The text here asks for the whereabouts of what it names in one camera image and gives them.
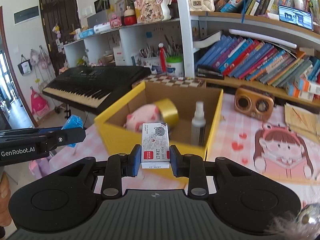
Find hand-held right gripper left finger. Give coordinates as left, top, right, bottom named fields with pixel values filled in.
left=62, top=144, right=142, bottom=199

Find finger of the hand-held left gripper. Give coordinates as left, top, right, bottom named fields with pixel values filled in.
left=0, top=127, right=64, bottom=137
left=37, top=127, right=86, bottom=153

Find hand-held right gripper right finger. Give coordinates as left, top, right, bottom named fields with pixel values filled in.
left=169, top=145, right=250, bottom=198

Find blue plastic bag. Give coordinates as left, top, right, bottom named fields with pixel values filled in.
left=61, top=115, right=84, bottom=148

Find white cat print staple box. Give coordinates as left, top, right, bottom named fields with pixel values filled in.
left=141, top=123, right=172, bottom=169

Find yellow cardboard box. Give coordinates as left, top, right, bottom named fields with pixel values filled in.
left=94, top=81, right=224, bottom=192

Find white spray bottle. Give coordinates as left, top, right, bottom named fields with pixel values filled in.
left=191, top=101, right=207, bottom=145

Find pink pig plush toy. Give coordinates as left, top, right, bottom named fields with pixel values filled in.
left=123, top=104, right=163, bottom=132

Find yellow tape roll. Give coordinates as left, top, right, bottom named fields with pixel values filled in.
left=152, top=99, right=179, bottom=128

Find person's left hand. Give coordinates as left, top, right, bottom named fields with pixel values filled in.
left=0, top=172, right=12, bottom=233

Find black keyboard stand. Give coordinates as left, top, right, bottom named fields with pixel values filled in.
left=55, top=105, right=73, bottom=121

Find lilac pink backpack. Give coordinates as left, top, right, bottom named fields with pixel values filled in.
left=29, top=152, right=54, bottom=178

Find pink child backpack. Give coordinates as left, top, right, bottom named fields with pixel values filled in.
left=30, top=87, right=50, bottom=117

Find black electronic keyboard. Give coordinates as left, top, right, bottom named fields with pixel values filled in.
left=42, top=66, right=152, bottom=115

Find white tote bag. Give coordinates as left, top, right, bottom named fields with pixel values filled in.
left=17, top=54, right=32, bottom=76

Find pink hanging bags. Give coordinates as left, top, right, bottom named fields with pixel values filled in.
left=30, top=45, right=50, bottom=69

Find checkered wooden chess box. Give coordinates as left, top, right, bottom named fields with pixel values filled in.
left=132, top=74, right=207, bottom=88

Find white container with green lid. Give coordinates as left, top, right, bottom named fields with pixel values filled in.
left=165, top=56, right=184, bottom=77

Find retro wooden radio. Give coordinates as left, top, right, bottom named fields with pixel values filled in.
left=234, top=86, right=275, bottom=123

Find white box with red label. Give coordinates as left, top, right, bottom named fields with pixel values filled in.
left=113, top=46, right=126, bottom=65

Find red tassel ornament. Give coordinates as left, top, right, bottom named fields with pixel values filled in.
left=158, top=43, right=167, bottom=72

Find pen holder with pens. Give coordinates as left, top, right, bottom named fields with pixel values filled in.
left=140, top=46, right=160, bottom=68

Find blue tissue pack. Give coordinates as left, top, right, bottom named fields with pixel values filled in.
left=76, top=28, right=95, bottom=40

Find dark brown door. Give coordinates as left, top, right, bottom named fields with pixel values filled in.
left=39, top=0, right=80, bottom=69

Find long white box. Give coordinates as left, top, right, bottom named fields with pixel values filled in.
left=94, top=22, right=111, bottom=34

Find white shelf unit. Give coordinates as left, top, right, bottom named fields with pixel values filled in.
left=64, top=19, right=182, bottom=67

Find grey flat case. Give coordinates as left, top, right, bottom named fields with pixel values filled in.
left=87, top=10, right=112, bottom=29

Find row of blue red books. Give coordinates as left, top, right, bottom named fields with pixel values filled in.
left=196, top=35, right=320, bottom=93

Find pink patterned box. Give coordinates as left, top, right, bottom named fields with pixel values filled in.
left=110, top=14, right=122, bottom=29

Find tan paper sheet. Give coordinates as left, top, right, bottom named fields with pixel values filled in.
left=284, top=102, right=320, bottom=135

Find red white doll figure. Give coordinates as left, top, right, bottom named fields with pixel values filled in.
left=124, top=6, right=137, bottom=26

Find orange white medicine box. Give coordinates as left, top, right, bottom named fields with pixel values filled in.
left=294, top=76, right=320, bottom=94
left=286, top=82, right=314, bottom=99

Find white bar lamp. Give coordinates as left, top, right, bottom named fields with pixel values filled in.
left=229, top=28, right=298, bottom=49

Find pink cartoon pig decoration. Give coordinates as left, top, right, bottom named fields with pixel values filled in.
left=134, top=0, right=173, bottom=24

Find smartphone with lit screen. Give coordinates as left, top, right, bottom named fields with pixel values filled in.
left=278, top=4, right=314, bottom=30

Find dark wall panel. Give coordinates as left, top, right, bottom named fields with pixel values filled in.
left=14, top=5, right=40, bottom=25

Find wooden bookshelf with metal frame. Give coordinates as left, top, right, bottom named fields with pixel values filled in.
left=174, top=0, right=320, bottom=105

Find black picture frame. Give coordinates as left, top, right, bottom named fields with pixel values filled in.
left=94, top=0, right=110, bottom=13

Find fluffy grey pompom keychain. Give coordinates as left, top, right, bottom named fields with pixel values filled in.
left=265, top=202, right=320, bottom=237

